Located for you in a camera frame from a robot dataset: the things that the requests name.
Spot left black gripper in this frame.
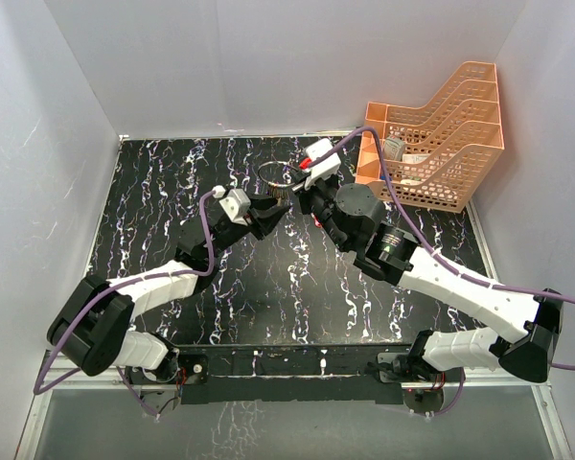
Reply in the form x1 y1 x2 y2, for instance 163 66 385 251
204 193 290 261

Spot bunch of brass keys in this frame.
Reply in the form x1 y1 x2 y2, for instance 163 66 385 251
267 188 289 200

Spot large silver keyring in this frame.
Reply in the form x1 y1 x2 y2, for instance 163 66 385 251
256 160 305 191

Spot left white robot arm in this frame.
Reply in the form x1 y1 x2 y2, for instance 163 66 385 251
47 189 289 382

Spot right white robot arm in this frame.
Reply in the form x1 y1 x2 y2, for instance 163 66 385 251
295 175 563 383

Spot small box in organizer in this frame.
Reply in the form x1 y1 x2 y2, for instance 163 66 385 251
383 135 406 161

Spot white papers in organizer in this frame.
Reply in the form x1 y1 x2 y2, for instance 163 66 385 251
402 153 431 164

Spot orange plastic file organizer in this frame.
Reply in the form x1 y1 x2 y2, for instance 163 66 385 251
356 61 504 213

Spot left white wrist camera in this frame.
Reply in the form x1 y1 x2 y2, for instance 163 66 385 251
212 185 251 226

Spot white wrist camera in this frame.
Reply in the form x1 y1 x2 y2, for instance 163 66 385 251
299 138 341 191
212 185 251 226

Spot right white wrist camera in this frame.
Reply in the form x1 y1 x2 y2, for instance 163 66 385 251
299 138 341 191

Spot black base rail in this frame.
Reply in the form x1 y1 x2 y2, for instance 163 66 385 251
172 343 466 407

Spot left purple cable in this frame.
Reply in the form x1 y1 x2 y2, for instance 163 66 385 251
32 190 218 396

